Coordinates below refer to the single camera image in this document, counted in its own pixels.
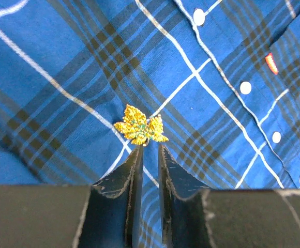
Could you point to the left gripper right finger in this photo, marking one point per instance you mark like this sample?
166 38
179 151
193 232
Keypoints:
195 215

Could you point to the blue plaid shirt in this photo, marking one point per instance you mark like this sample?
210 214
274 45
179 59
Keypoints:
223 75

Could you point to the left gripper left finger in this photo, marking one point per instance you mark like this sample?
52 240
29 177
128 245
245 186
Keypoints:
104 214

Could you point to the gold leaf brooch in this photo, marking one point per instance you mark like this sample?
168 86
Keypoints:
138 129

